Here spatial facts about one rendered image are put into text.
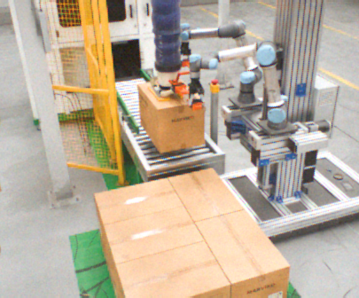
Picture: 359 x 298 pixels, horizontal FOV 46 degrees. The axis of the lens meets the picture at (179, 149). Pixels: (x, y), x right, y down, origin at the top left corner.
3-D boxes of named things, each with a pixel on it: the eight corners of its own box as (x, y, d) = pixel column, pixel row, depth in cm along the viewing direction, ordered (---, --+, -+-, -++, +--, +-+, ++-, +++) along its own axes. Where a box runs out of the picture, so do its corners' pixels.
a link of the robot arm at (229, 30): (233, 40, 328) (181, 43, 355) (239, 36, 336) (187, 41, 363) (231, 24, 323) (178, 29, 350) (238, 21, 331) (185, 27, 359)
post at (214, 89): (209, 173, 446) (209, 83, 396) (214, 172, 448) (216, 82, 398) (211, 176, 441) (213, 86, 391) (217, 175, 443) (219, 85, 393)
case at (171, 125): (140, 123, 398) (136, 83, 378) (180, 116, 410) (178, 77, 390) (159, 153, 349) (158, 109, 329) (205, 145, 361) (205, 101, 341)
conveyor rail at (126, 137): (98, 92, 544) (97, 78, 535) (102, 91, 546) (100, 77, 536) (147, 189, 355) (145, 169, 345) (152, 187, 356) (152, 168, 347)
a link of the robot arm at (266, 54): (288, 114, 298) (275, 39, 275) (286, 123, 286) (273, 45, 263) (270, 116, 302) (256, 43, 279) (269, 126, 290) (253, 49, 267)
